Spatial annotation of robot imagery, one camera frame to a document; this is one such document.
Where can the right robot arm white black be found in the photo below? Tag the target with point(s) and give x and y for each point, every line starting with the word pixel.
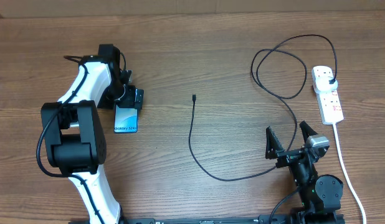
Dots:
pixel 320 194

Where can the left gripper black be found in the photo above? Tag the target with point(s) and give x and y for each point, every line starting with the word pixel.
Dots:
pixel 129 101

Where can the white power strip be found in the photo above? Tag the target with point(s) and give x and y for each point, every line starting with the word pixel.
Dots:
pixel 329 102

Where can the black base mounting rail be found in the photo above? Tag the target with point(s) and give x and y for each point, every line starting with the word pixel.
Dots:
pixel 208 220

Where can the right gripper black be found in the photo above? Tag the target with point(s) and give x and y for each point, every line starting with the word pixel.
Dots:
pixel 274 150

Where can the Samsung Galaxy smartphone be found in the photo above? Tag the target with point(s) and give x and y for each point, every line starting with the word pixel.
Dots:
pixel 126 120

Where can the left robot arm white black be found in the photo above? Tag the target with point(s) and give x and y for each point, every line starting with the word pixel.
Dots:
pixel 72 144

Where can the white charger adapter plug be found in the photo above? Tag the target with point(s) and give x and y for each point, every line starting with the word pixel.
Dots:
pixel 324 84

